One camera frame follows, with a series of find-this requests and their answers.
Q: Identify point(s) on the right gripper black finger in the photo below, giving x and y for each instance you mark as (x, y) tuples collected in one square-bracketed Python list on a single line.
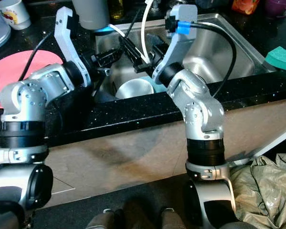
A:
[(134, 50), (156, 43)]

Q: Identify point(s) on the white bowl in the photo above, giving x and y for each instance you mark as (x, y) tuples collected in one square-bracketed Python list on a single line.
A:
[(133, 89)]

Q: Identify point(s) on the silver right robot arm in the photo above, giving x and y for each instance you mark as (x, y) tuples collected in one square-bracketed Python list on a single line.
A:
[(200, 114)]

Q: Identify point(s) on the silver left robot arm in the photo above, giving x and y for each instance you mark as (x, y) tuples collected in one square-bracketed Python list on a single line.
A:
[(38, 90)]

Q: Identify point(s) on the light blue plate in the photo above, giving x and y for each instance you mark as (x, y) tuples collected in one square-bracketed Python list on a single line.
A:
[(159, 85)]

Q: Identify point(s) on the yellow oil bottle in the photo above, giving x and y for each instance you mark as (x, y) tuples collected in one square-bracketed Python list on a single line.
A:
[(117, 8)]

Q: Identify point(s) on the grey cylinder with blue base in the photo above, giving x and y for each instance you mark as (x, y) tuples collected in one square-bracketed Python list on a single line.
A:
[(90, 13)]

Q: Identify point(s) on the stainless steel sink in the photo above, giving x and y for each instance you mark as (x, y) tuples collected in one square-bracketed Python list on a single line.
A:
[(219, 52)]

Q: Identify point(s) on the pink plate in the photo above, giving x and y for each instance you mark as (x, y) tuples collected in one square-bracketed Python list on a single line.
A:
[(19, 67)]

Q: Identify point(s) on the beige counter front panel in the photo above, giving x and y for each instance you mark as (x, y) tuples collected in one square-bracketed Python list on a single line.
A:
[(124, 152)]

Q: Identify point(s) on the white mug with red print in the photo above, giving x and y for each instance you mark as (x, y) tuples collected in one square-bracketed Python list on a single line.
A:
[(14, 14)]

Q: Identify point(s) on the orange printed packet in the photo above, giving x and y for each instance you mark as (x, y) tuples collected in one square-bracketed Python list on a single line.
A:
[(245, 5)]

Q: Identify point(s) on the green sponge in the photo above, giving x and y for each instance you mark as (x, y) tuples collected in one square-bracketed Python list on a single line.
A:
[(281, 59)]

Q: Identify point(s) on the purple cup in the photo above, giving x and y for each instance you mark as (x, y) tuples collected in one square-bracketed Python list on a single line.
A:
[(280, 8)]

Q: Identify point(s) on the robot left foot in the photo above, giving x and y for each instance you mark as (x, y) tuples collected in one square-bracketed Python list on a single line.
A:
[(101, 220)]

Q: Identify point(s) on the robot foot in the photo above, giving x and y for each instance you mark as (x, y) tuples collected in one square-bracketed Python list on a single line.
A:
[(175, 219), (101, 220)]

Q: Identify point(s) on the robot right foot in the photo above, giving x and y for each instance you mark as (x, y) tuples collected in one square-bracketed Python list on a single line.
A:
[(175, 219)]

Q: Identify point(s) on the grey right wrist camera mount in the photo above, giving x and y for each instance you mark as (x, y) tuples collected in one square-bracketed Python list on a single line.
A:
[(178, 47)]

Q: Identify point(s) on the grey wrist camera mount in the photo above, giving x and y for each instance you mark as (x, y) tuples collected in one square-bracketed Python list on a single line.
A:
[(178, 47), (69, 38)]

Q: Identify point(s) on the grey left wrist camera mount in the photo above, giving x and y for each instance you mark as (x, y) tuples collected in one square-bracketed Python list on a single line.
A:
[(69, 38)]

